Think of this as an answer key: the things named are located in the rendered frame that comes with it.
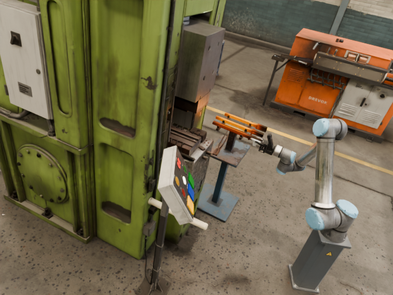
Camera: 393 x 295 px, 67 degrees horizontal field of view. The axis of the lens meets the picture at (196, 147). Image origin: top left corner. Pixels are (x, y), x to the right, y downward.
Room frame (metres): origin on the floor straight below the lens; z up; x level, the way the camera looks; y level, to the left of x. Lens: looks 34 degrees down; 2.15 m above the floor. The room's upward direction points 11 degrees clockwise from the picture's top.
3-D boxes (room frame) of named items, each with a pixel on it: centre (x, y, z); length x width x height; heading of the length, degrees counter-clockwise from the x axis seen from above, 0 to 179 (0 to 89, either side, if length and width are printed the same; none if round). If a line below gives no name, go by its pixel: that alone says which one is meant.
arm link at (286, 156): (1.99, -0.72, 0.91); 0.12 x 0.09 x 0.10; 69
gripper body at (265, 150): (2.05, -0.56, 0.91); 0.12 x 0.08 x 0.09; 69
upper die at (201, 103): (1.86, 0.21, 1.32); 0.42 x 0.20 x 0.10; 71
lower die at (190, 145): (1.86, 0.21, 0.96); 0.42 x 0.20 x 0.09; 71
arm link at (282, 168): (2.00, -0.73, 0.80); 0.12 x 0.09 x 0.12; 113
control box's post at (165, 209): (1.24, 0.11, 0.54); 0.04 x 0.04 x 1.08; 71
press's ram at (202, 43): (1.90, 0.20, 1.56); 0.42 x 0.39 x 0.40; 71
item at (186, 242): (1.78, -0.03, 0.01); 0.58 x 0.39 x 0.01; 161
